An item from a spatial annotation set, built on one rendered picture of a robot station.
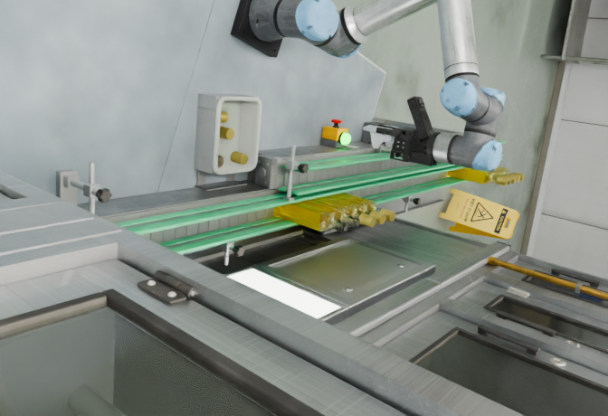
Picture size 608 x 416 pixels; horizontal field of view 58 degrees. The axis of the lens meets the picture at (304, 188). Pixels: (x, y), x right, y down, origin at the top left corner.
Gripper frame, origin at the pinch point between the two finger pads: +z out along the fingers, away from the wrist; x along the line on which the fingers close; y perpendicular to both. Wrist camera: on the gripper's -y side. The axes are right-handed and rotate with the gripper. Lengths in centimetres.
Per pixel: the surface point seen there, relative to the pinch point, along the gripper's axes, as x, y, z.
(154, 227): -54, 26, 22
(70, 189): -70, 17, 32
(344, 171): 32.7, 22.1, 30.0
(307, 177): 11.5, 22.2, 30.0
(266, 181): -7.2, 21.7, 31.1
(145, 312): -100, 9, -40
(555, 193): 591, 116, 92
